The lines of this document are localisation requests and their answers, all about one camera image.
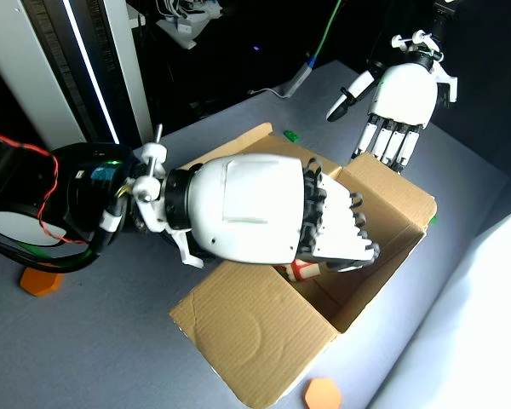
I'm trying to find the grey power strip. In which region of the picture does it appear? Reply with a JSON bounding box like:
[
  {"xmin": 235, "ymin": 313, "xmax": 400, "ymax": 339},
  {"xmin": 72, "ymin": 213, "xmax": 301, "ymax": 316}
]
[{"xmin": 280, "ymin": 58, "xmax": 315, "ymax": 101}]

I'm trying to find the white cabinet with light strip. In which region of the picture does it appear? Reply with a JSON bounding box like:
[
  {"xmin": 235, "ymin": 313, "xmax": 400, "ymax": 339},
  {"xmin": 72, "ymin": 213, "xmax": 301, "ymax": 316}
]
[{"xmin": 0, "ymin": 0, "xmax": 154, "ymax": 150}]

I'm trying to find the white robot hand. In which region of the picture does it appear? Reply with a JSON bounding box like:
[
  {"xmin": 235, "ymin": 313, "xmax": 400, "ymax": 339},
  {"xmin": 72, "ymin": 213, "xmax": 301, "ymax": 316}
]
[
  {"xmin": 186, "ymin": 153, "xmax": 382, "ymax": 274},
  {"xmin": 325, "ymin": 62, "xmax": 439, "ymax": 176}
]

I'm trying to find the red wire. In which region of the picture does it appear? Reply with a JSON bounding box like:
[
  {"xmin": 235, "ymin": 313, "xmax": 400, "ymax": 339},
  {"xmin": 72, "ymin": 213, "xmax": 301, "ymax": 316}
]
[{"xmin": 0, "ymin": 131, "xmax": 89, "ymax": 246}]

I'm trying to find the yellow-orange flat block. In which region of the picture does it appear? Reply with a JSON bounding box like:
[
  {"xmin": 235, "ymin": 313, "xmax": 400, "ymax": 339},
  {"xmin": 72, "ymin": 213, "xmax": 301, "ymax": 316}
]
[{"xmin": 302, "ymin": 377, "xmax": 342, "ymax": 409}]

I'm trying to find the orange hexagon block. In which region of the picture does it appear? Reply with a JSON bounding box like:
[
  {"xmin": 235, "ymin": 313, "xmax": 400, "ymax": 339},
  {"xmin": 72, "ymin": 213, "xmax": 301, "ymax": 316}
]
[{"xmin": 19, "ymin": 266, "xmax": 65, "ymax": 298}]

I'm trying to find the cardboard box with flaps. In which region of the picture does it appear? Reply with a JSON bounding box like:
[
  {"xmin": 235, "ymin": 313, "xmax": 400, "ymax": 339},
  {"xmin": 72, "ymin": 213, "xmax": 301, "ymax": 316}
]
[{"xmin": 169, "ymin": 122, "xmax": 439, "ymax": 408}]

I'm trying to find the white device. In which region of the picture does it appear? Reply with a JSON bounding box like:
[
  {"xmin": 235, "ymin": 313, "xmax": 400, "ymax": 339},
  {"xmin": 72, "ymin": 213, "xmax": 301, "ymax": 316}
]
[{"xmin": 155, "ymin": 0, "xmax": 222, "ymax": 50}]

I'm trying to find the white cable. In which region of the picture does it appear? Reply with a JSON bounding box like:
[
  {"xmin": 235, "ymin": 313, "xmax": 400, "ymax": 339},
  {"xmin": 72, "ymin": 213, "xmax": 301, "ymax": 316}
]
[{"xmin": 246, "ymin": 86, "xmax": 287, "ymax": 98}]

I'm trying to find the white backdrop sheet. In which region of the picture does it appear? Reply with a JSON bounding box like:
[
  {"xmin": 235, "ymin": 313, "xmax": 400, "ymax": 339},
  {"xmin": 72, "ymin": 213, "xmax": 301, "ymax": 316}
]
[{"xmin": 365, "ymin": 178, "xmax": 511, "ymax": 409}]

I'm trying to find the green cable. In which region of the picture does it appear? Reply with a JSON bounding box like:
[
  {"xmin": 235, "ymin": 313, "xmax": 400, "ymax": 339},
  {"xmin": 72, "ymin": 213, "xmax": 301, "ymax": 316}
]
[{"xmin": 312, "ymin": 0, "xmax": 343, "ymax": 60}]

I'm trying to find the grey table cloth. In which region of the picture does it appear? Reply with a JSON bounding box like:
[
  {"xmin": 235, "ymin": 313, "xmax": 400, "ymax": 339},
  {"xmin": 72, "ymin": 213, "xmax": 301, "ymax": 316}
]
[{"xmin": 0, "ymin": 59, "xmax": 511, "ymax": 409}]

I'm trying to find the red and white object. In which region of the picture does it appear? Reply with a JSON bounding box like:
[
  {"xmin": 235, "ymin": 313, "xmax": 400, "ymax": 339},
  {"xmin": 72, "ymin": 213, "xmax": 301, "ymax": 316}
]
[{"xmin": 274, "ymin": 259, "xmax": 324, "ymax": 283}]

